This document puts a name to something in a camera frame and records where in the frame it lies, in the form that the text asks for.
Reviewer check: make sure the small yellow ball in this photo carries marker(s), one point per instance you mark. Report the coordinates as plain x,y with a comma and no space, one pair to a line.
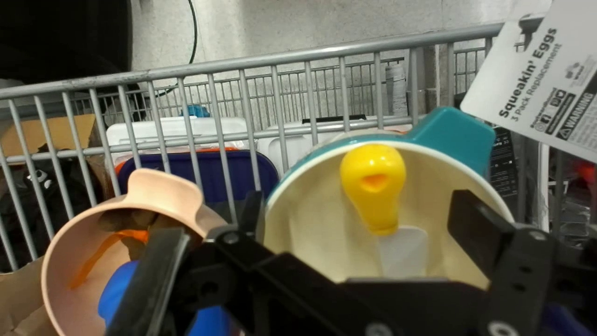
374,206

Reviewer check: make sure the blue bottle white cap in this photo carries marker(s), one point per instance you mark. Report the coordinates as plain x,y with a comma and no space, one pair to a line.
115,299

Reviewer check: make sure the blue spool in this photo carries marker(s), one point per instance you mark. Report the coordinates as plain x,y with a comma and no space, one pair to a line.
197,112

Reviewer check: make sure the blue container orange trim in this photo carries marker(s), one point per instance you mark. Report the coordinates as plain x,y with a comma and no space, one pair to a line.
212,178

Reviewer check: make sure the brown cardboard box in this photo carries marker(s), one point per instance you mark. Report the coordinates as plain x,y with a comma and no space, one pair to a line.
20,305

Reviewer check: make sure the white pot teal band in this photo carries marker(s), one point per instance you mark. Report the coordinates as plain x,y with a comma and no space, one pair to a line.
311,224

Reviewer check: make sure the white printed card tag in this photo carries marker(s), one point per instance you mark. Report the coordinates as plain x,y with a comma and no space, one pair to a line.
548,94

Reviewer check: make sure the small open cardboard box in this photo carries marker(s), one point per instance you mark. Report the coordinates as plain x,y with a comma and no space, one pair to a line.
63,131

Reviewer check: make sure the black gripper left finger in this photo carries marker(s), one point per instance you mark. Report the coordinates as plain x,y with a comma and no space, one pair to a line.
161,280

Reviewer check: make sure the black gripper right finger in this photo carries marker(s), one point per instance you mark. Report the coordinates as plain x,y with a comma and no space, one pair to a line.
516,280

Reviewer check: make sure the pink bowl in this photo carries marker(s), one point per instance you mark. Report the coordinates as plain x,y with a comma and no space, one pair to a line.
68,267

